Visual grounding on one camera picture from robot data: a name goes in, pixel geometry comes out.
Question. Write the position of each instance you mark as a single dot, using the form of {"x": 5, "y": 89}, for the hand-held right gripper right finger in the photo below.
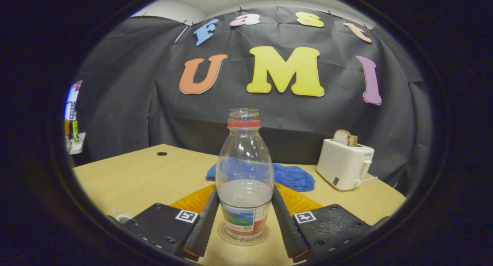
{"x": 285, "y": 227}

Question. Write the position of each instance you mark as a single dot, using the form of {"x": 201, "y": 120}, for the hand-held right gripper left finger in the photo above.
{"x": 204, "y": 227}

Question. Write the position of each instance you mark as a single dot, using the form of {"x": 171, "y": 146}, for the round wooden coaster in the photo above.
{"x": 227, "y": 237}

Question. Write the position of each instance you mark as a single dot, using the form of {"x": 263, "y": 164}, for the clear plastic water bottle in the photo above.
{"x": 244, "y": 162}

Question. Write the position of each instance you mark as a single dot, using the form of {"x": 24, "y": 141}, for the white floral teacup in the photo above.
{"x": 124, "y": 218}

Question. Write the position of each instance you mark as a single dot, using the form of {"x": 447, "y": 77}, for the green drink bottle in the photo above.
{"x": 75, "y": 131}

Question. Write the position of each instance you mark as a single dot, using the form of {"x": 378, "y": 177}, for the blue towel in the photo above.
{"x": 292, "y": 177}

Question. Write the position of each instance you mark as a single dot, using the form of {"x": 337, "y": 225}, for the white toaster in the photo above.
{"x": 342, "y": 166}

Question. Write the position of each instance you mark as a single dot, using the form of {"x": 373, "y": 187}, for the bread slice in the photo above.
{"x": 353, "y": 141}
{"x": 341, "y": 138}

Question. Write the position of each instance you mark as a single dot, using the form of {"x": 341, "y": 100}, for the black backdrop cloth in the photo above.
{"x": 134, "y": 104}

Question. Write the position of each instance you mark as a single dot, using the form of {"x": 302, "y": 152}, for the white side desk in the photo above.
{"x": 78, "y": 146}

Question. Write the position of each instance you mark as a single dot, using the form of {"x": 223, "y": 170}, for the computer monitor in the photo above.
{"x": 72, "y": 100}

